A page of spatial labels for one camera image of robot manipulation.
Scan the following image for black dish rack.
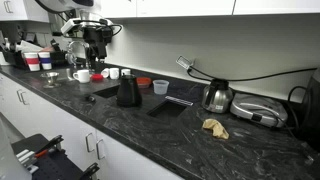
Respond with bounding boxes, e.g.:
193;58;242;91
0;39;67;69

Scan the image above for small white cup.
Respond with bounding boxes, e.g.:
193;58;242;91
110;68;120;80

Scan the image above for white mug lying sideways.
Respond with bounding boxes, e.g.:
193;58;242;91
101;68;110;78

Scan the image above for black appliance at right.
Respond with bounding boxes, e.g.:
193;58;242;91
294;68;320;151

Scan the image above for chrome sink faucet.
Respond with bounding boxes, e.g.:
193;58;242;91
65;41;90;69

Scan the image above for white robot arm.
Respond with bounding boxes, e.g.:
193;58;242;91
35;0;116;60

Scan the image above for red plastic lid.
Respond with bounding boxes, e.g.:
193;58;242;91
137;77;151;88

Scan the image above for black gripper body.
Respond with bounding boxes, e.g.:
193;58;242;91
83;27;113;60

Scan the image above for red small lid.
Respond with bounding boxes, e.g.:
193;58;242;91
91;74;104;81

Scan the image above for black power cable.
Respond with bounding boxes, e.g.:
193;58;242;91
186;65;318;83

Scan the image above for wall power outlet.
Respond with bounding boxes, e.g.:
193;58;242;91
176;56;194;70

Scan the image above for blue banded paper cup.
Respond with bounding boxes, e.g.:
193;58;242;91
38;52;52;70

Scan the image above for clear plastic cup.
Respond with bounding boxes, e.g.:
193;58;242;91
153;80;169;95

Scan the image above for white cup near wall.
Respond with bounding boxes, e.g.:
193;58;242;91
121;69;131;75

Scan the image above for steel funnel dripper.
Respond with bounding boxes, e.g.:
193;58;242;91
41;72;60;88

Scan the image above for black gooseneck kettle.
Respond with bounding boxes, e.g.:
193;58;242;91
117;75;142;107

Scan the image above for steel coffee carafe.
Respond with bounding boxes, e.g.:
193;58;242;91
201;79;233;113

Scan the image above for red banded paper cup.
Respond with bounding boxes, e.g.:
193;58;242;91
24;52;40;71

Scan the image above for black orange clamp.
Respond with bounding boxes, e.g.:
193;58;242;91
35;135;63;158

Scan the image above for cabinet door handle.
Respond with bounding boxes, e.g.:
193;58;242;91
96;139;105;160
85;133;95;153

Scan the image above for silver sandwich press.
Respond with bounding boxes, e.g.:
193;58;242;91
230;93;288;128

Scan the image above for white mug with handle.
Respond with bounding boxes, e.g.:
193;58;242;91
73;69;90;83

